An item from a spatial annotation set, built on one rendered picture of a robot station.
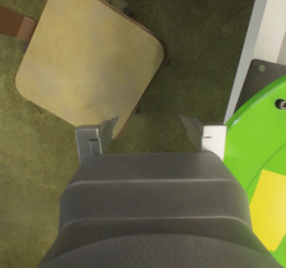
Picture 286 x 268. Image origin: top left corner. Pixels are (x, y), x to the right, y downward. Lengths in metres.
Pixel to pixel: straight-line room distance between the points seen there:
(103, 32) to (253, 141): 0.52
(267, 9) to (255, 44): 0.05
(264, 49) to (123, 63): 0.38
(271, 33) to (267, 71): 0.05
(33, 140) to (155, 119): 0.81
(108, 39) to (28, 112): 0.96
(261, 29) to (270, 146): 0.21
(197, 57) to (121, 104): 0.74
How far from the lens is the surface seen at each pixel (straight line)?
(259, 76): 0.35
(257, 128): 0.20
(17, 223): 1.95
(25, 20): 0.75
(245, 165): 0.20
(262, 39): 0.36
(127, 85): 0.62
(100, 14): 0.64
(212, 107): 1.33
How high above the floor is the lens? 1.23
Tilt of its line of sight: 73 degrees down
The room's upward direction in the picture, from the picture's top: 178 degrees counter-clockwise
